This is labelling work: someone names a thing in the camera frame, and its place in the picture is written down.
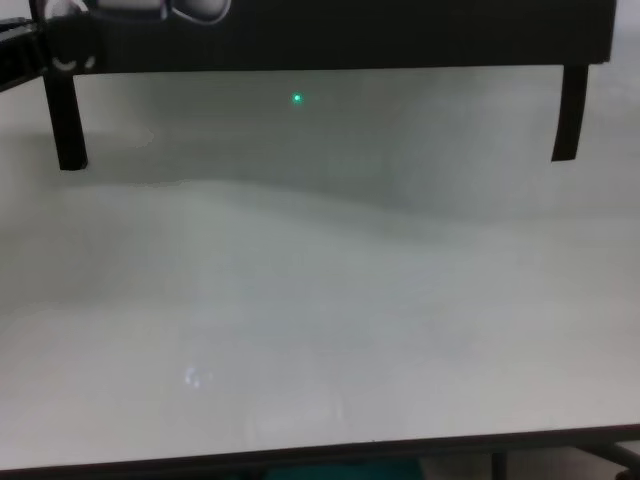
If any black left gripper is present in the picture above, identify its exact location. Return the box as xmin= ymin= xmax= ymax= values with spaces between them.
xmin=0 ymin=13 xmax=107 ymax=94

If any black AI2 Robotics robot poster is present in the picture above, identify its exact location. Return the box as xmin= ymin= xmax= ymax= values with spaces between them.
xmin=29 ymin=0 xmax=616 ymax=77

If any black tape frame outline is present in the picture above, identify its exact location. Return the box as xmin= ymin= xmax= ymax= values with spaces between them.
xmin=42 ymin=63 xmax=590 ymax=172

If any dark slanted table frame bar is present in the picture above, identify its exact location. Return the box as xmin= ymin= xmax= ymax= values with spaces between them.
xmin=574 ymin=439 xmax=640 ymax=480

